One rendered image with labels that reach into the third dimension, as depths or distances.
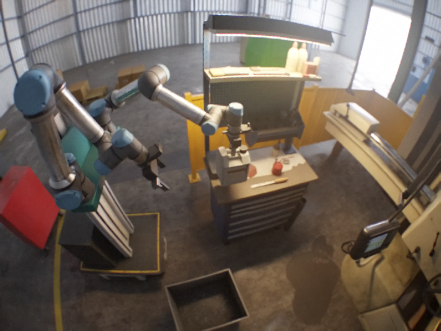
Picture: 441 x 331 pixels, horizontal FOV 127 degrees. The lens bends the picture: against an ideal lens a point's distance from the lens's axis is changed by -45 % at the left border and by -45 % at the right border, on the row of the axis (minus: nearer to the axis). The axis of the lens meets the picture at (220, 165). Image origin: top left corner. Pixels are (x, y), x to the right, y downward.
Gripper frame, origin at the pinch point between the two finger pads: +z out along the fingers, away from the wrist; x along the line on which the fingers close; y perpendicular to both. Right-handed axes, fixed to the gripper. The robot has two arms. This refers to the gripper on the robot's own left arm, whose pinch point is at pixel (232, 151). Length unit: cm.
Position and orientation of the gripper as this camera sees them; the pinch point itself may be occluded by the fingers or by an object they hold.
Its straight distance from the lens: 122.3
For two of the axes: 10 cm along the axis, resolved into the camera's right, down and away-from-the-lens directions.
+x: 2.8, 6.8, -6.8
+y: -9.6, 1.8, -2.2
